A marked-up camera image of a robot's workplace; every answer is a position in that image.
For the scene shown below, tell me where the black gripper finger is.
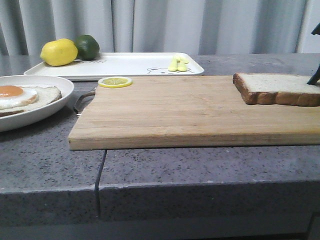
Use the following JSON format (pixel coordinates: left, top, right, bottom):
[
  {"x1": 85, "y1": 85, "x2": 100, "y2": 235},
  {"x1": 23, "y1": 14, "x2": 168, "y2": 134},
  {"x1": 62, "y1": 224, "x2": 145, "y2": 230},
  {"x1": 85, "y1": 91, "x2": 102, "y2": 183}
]
[{"x1": 307, "y1": 66, "x2": 320, "y2": 85}]

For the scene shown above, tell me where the metal cutting board handle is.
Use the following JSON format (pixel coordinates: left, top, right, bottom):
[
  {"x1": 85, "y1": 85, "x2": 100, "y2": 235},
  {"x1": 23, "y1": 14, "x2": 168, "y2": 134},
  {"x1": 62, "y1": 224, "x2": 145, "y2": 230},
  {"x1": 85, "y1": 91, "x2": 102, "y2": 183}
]
[{"x1": 73, "y1": 87, "x2": 96, "y2": 117}]

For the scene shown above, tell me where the white round plate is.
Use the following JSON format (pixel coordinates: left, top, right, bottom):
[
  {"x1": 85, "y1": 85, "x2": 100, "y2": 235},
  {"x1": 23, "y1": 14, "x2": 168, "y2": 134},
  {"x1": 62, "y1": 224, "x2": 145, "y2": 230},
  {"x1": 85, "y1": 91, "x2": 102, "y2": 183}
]
[{"x1": 0, "y1": 75, "x2": 75, "y2": 132}]

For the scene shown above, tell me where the yellow lemon slice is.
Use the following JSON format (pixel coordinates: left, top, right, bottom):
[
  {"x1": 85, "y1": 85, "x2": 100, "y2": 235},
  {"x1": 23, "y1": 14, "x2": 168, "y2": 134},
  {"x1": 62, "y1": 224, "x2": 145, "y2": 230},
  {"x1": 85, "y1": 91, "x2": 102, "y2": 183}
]
[{"x1": 98, "y1": 76, "x2": 133, "y2": 88}]

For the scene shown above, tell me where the grey curtain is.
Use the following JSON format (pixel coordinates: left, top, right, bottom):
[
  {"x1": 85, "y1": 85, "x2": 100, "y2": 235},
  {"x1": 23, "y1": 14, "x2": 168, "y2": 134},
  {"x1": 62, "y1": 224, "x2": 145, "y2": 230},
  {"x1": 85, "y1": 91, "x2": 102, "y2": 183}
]
[{"x1": 0, "y1": 0, "x2": 320, "y2": 56}]

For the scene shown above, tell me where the green lime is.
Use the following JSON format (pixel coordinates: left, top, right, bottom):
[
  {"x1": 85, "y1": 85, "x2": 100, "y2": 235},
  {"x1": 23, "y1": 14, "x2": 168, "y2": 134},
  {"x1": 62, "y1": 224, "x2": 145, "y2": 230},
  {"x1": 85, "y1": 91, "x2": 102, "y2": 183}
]
[{"x1": 74, "y1": 34, "x2": 100, "y2": 61}]

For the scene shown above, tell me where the wooden cutting board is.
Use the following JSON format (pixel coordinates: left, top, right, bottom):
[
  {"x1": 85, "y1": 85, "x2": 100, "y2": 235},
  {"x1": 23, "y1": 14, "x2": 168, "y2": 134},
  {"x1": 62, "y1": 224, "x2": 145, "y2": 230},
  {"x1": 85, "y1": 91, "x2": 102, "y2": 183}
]
[{"x1": 68, "y1": 75, "x2": 320, "y2": 151}]

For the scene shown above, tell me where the white bread slice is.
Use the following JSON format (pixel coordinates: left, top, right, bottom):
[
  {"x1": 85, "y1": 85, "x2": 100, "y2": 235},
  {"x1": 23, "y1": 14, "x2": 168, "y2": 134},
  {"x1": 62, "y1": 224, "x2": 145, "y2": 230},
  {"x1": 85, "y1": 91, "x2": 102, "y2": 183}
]
[{"x1": 232, "y1": 72, "x2": 320, "y2": 107}]

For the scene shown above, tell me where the light green plastic piece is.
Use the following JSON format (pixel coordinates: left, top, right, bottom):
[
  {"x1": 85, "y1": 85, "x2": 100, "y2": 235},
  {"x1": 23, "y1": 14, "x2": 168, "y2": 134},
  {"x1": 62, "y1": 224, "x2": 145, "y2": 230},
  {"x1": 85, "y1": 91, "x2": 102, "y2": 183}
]
[{"x1": 167, "y1": 56, "x2": 189, "y2": 72}]

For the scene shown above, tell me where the fried egg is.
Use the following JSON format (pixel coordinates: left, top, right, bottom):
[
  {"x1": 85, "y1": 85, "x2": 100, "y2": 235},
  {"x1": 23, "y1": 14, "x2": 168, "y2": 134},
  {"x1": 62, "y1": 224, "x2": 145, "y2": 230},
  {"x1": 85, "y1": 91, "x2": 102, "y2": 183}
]
[{"x1": 0, "y1": 85, "x2": 38, "y2": 110}]

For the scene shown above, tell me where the bottom bread slice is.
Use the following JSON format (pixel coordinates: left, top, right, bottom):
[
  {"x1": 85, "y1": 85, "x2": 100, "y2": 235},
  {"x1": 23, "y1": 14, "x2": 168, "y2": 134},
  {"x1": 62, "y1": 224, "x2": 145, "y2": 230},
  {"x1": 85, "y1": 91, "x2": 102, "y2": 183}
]
[{"x1": 0, "y1": 86, "x2": 62, "y2": 117}]

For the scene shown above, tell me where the white rectangular tray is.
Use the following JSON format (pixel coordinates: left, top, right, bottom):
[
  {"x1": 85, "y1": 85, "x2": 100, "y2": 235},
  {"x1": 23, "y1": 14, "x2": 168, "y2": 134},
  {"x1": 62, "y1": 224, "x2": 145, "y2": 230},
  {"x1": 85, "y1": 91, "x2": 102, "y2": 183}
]
[{"x1": 24, "y1": 52, "x2": 204, "y2": 82}]

